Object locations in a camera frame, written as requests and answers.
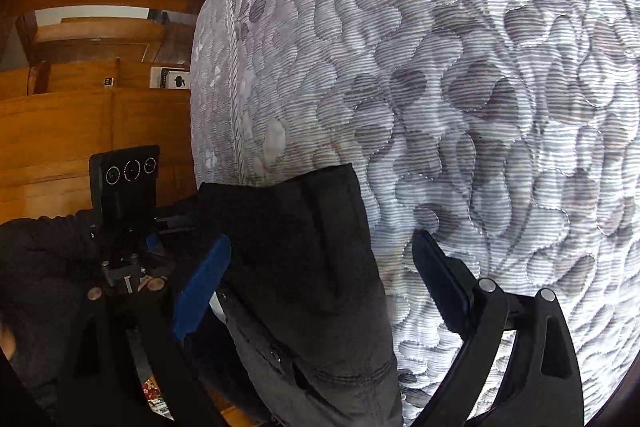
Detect grey quilted bedspread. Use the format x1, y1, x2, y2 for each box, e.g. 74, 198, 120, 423
189, 0, 640, 425

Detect black white box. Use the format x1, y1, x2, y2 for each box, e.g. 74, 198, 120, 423
150, 67, 192, 89

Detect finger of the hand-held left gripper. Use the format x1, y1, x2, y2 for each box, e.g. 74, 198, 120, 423
155, 199, 201, 233
142, 232, 176, 269

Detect wooden cabinet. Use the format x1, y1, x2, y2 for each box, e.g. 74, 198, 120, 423
0, 0, 241, 248

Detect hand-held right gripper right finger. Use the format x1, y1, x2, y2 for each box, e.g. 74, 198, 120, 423
411, 229, 586, 427

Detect person's left forearm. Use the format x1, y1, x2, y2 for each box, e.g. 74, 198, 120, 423
0, 214, 108, 408

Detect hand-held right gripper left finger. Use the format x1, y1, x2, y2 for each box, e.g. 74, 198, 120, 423
57, 234, 233, 427

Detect black quilted pants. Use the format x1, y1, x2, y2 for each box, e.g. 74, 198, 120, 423
185, 163, 403, 427

